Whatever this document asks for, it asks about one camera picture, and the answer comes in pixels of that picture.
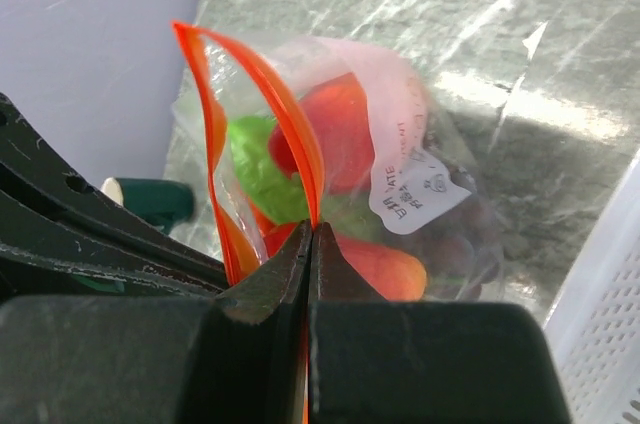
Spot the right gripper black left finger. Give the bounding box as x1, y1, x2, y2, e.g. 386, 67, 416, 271
1, 223, 312, 423

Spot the dark green ceramic mug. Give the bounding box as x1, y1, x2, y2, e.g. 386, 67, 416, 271
100, 177, 195, 235

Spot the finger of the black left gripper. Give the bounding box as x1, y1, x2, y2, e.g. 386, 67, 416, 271
1, 96, 228, 295

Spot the white plastic perforated basket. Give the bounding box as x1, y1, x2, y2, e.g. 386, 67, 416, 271
544, 158, 640, 423

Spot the clear zip top bag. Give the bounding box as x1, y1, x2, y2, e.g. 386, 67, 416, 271
172, 22, 504, 302

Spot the orange carrot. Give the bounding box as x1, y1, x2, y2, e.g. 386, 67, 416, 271
249, 201, 429, 301

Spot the dark purple grape bunch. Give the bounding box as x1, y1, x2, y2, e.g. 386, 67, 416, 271
397, 134, 504, 301

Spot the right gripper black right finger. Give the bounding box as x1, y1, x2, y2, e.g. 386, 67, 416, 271
308, 224, 571, 423

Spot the green bitter gourd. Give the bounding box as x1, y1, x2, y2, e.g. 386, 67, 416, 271
227, 116, 382, 241

